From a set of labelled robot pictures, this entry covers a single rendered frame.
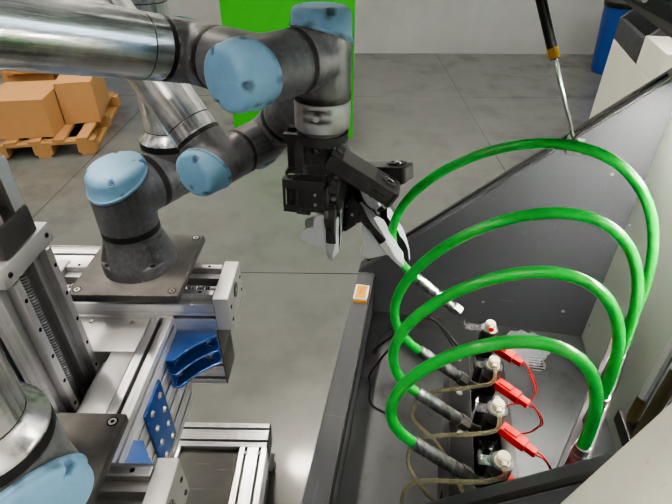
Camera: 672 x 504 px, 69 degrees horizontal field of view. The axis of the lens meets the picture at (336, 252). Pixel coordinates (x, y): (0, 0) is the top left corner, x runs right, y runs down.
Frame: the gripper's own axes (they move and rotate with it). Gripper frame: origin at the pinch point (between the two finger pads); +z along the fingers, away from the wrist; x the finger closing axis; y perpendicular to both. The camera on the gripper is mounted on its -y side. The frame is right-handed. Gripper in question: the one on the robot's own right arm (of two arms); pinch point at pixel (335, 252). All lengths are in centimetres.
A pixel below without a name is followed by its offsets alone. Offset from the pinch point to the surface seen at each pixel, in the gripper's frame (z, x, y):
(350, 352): 26.8, -4.5, -2.4
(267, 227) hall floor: 120, -189, 78
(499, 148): -18.8, -1.4, -21.6
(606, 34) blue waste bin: 69, -588, -205
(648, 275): -2.9, 1.0, -44.8
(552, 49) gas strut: -26, -30, -31
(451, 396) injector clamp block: 23.7, 5.1, -21.4
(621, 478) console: -8.5, 37.9, -29.7
